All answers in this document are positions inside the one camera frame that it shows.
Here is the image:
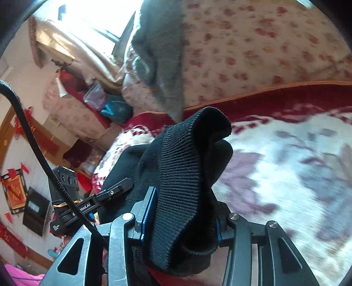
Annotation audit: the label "red knot ornament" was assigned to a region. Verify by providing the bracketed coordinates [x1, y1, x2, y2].
[14, 108, 36, 138]

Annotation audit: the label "dark red cloth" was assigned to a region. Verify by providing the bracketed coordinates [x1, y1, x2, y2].
[63, 139, 94, 169]

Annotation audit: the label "person's left hand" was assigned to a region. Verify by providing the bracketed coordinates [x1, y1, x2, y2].
[61, 215, 100, 248]

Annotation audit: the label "dark wall screen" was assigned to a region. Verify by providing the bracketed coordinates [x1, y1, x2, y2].
[22, 186, 51, 237]

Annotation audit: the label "pink floral bedding pile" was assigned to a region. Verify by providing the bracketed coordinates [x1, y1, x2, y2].
[44, 80, 110, 141]

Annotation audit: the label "pink cloth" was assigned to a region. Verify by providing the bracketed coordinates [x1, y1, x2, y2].
[0, 262, 47, 286]

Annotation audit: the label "beige curtain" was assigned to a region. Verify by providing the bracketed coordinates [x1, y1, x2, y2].
[29, 15, 130, 88]

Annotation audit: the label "brown wooden rail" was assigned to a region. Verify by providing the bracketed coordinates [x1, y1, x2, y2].
[0, 106, 66, 168]

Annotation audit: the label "grey fleece blanket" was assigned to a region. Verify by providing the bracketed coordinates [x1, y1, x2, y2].
[130, 0, 186, 123]

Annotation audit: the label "red paper banner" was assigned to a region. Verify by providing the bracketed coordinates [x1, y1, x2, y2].
[0, 222, 28, 257]

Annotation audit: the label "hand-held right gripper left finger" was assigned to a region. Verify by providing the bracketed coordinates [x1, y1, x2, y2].
[45, 185, 158, 286]

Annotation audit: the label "teal plastic bag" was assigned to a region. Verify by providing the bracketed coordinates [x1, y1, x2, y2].
[100, 93, 133, 124]

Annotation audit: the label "clear plastic bag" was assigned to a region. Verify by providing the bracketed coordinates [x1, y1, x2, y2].
[82, 82, 108, 110]

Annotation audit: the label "dark metal curtain hook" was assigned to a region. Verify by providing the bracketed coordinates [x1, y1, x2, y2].
[51, 59, 72, 74]

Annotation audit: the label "bright window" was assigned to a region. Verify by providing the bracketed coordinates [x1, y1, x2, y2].
[55, 0, 143, 50]

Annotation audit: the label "red framed wall picture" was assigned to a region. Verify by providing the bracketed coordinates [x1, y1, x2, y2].
[1, 168, 28, 215]

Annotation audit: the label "floral quilt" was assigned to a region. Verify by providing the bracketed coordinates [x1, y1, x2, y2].
[179, 0, 352, 110]

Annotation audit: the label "black braided cable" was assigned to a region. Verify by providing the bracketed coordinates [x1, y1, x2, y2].
[0, 80, 110, 246]

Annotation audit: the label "red and white patterned blanket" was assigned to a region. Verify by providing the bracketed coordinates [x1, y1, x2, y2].
[92, 81, 352, 286]

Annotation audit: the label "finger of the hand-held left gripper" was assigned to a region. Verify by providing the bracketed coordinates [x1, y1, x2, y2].
[92, 178, 134, 205]

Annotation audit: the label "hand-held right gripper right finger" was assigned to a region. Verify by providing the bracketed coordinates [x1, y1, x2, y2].
[212, 201, 321, 286]

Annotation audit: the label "black pants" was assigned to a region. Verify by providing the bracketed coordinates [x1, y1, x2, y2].
[97, 107, 234, 277]

